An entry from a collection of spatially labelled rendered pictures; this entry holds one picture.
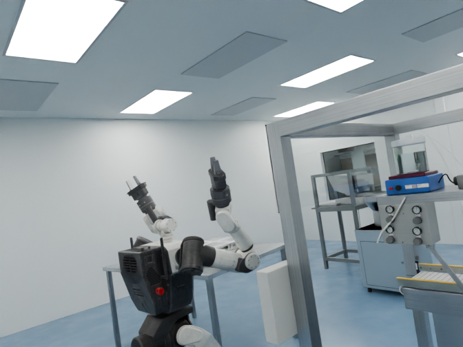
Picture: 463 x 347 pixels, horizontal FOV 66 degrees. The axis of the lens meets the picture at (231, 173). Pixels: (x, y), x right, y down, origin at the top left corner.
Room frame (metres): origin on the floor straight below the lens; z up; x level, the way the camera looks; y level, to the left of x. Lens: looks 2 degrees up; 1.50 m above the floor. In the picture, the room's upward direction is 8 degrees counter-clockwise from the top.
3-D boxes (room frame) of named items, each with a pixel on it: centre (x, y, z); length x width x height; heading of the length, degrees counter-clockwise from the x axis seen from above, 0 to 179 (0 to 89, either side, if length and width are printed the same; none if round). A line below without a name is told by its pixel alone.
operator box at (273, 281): (1.36, -0.12, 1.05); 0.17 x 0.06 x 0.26; 132
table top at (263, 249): (3.49, 0.49, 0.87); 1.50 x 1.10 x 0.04; 50
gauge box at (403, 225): (1.69, -0.80, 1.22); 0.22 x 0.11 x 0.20; 42
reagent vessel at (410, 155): (1.74, -0.88, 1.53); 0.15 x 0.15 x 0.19
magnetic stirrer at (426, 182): (1.73, -0.87, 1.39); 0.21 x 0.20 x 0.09; 132
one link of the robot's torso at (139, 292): (1.69, 0.40, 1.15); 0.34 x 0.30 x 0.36; 45
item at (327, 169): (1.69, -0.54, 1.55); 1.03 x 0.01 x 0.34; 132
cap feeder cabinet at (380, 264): (4.30, -1.80, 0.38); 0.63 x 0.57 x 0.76; 40
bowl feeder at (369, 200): (4.37, -1.81, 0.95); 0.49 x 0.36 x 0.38; 40
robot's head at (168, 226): (1.73, 0.35, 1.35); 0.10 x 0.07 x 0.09; 45
